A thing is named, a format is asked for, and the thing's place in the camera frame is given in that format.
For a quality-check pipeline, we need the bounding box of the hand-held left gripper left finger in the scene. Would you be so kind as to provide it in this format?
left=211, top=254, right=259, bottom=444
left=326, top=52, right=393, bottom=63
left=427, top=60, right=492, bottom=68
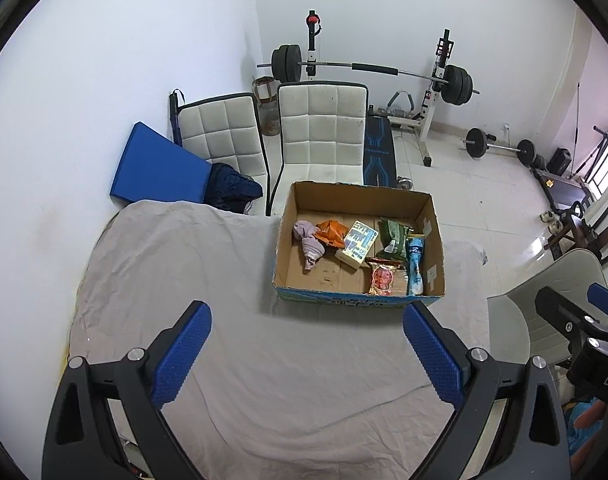
left=43, top=300, right=213, bottom=480

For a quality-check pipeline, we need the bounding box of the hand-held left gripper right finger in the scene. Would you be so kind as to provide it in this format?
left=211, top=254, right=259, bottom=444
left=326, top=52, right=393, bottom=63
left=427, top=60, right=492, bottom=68
left=403, top=301, right=570, bottom=480

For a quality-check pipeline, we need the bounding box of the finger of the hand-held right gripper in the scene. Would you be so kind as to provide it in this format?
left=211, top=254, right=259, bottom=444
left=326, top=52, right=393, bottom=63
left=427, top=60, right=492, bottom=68
left=587, top=282, right=608, bottom=331
left=535, top=286, right=608, bottom=348

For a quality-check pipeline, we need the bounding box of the blue white snack packet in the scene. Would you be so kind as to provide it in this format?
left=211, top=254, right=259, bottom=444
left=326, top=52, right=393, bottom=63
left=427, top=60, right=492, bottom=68
left=404, top=234, right=427, bottom=297

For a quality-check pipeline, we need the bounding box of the red snack packet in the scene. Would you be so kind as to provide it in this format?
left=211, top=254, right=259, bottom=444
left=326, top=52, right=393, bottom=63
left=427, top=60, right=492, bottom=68
left=366, top=257, right=402, bottom=296

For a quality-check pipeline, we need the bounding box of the green snack packet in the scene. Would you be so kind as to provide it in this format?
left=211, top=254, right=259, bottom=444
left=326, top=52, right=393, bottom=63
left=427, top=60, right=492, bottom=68
left=376, top=216, right=415, bottom=261

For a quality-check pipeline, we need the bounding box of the cardboard box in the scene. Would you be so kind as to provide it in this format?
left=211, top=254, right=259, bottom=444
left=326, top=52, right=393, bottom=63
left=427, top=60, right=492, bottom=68
left=271, top=181, right=446, bottom=310

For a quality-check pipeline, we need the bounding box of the white blue tissue pack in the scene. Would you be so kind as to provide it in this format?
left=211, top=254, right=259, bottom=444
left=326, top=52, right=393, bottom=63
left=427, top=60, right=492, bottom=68
left=335, top=220, right=380, bottom=270

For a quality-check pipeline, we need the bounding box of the orange snack packet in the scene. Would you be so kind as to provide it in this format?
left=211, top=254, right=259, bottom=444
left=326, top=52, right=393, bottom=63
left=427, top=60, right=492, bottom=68
left=315, top=219, right=347, bottom=250

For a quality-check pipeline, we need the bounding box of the purple sock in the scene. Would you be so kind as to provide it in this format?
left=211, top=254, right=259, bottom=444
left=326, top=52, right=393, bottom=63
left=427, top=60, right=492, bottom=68
left=293, top=220, right=327, bottom=275

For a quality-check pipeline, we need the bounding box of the grey plastic chair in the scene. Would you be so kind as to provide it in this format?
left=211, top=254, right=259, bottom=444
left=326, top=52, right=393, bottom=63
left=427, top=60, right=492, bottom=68
left=486, top=249, right=608, bottom=366

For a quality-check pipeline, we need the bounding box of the teal orange printed cloth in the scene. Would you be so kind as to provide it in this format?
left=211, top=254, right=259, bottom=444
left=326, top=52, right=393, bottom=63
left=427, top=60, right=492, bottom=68
left=564, top=397, right=608, bottom=461

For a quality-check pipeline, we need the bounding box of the grey table cloth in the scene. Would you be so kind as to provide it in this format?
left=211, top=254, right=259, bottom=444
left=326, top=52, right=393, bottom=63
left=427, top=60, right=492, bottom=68
left=66, top=200, right=492, bottom=480

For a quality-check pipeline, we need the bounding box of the dark wooden chair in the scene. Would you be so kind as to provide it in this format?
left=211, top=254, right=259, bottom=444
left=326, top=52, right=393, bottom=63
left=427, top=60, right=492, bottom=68
left=544, top=191, right=608, bottom=261

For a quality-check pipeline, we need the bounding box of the black speaker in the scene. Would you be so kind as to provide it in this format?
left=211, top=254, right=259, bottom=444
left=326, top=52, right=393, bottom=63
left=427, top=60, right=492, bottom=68
left=549, top=147, right=574, bottom=176

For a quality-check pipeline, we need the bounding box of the black tripod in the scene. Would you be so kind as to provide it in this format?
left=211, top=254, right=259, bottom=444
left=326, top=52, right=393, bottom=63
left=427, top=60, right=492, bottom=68
left=574, top=125, right=608, bottom=183

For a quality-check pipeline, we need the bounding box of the dark blue garment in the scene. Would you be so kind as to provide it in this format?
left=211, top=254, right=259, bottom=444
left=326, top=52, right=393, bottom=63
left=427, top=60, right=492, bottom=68
left=204, top=162, right=264, bottom=213

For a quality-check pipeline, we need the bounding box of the blue foam mat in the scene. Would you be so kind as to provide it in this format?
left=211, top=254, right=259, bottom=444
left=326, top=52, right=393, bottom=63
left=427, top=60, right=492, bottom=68
left=108, top=121, right=215, bottom=206

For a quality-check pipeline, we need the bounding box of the thin standing pole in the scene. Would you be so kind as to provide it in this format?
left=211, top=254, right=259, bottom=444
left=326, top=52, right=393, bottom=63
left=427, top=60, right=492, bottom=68
left=573, top=82, right=582, bottom=148

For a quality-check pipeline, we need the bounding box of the short barbell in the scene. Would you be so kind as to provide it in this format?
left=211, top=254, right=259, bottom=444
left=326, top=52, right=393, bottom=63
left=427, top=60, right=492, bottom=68
left=460, top=127, right=537, bottom=167

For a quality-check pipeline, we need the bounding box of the black weight bench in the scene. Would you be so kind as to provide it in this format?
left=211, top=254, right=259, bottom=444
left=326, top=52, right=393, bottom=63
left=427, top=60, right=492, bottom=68
left=362, top=115, right=397, bottom=188

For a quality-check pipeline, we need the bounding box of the white padded chair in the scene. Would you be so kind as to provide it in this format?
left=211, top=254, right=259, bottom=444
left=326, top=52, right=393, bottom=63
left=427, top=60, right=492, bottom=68
left=266, top=81, right=370, bottom=216
left=176, top=92, right=272, bottom=216

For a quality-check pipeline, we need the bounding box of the dark folded umbrella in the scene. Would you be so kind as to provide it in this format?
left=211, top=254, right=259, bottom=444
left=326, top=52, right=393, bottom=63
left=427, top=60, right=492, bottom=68
left=169, top=89, right=185, bottom=148

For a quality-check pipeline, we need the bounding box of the white barbell rack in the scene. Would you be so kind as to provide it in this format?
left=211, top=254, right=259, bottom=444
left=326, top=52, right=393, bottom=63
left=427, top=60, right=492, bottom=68
left=304, top=10, right=455, bottom=168

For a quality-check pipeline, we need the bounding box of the glass jar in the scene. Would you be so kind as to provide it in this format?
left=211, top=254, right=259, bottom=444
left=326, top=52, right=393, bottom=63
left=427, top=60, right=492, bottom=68
left=260, top=100, right=281, bottom=137

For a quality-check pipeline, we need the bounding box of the small wooden stool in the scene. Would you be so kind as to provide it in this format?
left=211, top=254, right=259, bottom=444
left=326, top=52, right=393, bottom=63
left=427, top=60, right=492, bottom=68
left=253, top=76, right=276, bottom=106

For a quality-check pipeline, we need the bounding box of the long barbell with black plates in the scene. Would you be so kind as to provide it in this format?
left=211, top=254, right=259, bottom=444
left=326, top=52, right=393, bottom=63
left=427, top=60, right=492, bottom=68
left=256, top=44, right=481, bottom=107

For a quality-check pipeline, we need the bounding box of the grey exercise handle bar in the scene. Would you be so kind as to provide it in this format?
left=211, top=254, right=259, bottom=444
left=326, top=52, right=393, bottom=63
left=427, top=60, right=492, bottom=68
left=386, top=91, right=417, bottom=118

